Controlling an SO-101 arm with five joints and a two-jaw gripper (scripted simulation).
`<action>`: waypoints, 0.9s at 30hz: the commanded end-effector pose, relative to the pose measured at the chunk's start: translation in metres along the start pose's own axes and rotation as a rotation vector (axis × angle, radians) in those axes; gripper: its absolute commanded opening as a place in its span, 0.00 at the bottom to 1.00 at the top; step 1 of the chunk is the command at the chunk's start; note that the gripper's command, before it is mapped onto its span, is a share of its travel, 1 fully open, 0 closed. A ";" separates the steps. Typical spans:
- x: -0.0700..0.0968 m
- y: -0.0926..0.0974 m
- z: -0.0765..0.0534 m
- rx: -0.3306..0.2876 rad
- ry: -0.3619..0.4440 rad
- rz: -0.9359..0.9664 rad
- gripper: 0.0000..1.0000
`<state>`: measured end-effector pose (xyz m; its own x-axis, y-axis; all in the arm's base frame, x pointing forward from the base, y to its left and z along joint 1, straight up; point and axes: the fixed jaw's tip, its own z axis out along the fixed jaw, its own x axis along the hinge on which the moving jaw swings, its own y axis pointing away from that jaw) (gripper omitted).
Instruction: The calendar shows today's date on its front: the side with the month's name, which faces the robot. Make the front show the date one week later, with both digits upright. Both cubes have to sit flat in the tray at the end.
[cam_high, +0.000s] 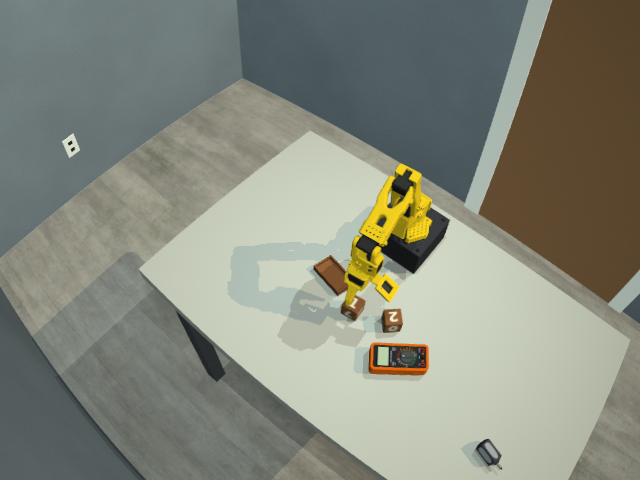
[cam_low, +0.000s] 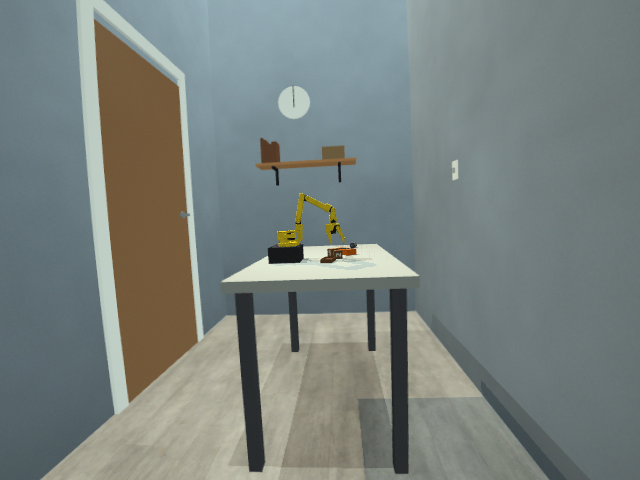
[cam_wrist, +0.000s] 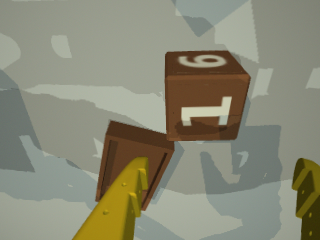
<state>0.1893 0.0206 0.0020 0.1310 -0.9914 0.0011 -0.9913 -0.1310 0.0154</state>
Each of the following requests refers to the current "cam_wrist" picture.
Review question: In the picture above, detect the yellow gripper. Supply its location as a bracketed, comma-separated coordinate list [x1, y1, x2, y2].
[72, 156, 320, 240]

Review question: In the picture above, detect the brown number cube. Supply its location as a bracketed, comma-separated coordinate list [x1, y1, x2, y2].
[165, 50, 251, 141]

